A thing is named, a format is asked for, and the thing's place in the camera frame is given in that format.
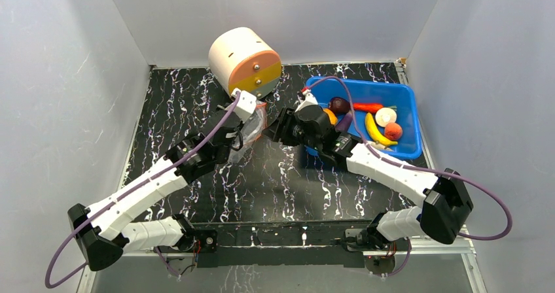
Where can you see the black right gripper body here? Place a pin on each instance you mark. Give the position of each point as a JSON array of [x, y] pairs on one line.
[[283, 125]]

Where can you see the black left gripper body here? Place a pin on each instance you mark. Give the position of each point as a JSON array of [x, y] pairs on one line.
[[225, 155]]

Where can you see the clear orange-zip bag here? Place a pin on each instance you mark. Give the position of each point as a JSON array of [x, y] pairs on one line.
[[251, 131]]

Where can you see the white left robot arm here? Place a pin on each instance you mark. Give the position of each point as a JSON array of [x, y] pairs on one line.
[[107, 229]]

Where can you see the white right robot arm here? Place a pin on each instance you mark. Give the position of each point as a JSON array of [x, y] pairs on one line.
[[441, 203]]

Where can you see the orange toy lemon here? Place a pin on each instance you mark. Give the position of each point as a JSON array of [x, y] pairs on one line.
[[332, 117]]

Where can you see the purple toy eggplant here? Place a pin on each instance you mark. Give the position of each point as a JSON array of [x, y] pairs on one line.
[[345, 122]]

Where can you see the dark red toy fruit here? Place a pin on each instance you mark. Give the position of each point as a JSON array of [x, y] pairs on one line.
[[339, 106]]

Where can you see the yellow toy banana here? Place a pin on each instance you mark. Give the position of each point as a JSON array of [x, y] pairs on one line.
[[375, 133]]

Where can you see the white toy onion half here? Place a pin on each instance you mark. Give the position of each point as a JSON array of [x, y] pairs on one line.
[[384, 116]]

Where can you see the cylindrical wooden drawer box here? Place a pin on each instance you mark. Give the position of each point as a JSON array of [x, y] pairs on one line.
[[240, 59]]

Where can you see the blue plastic bin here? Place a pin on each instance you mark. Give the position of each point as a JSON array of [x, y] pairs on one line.
[[409, 146]]

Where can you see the orange-red toy peach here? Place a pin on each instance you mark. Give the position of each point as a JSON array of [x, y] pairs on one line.
[[393, 131]]

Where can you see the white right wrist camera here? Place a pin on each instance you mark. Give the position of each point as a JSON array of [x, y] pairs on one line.
[[306, 99]]

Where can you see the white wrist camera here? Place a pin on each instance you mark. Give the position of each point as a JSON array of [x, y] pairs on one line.
[[244, 104], [306, 99]]

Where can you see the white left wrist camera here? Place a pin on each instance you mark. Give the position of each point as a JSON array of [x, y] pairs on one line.
[[244, 104]]

